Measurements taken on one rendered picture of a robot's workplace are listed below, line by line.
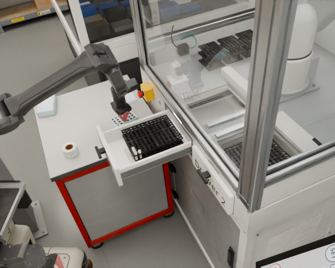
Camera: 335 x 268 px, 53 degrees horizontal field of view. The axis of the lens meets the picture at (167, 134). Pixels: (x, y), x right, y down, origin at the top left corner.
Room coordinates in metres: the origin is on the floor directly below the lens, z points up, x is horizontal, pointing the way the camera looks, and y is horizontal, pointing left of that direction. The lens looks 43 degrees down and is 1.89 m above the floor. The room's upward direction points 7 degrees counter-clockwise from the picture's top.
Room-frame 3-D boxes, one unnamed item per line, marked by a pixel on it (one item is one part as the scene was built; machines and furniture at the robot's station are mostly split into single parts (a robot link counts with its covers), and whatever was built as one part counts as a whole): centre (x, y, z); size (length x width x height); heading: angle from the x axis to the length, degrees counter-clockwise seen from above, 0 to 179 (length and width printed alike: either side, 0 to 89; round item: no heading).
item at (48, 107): (1.52, 0.65, 0.78); 0.15 x 0.10 x 0.04; 6
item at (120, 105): (1.29, 0.21, 0.92); 0.10 x 0.07 x 0.07; 31
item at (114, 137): (1.07, 0.06, 0.86); 0.40 x 0.26 x 0.06; 109
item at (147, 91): (1.41, 0.08, 0.88); 0.07 x 0.05 x 0.07; 19
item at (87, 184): (1.39, 0.38, 0.38); 0.62 x 0.58 x 0.76; 19
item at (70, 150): (1.15, 0.47, 0.78); 0.07 x 0.07 x 0.04
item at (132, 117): (1.32, 0.21, 0.78); 0.12 x 0.08 x 0.04; 121
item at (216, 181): (0.81, -0.15, 0.87); 0.29 x 0.02 x 0.11; 19
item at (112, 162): (1.00, 0.26, 0.87); 0.29 x 0.02 x 0.11; 19
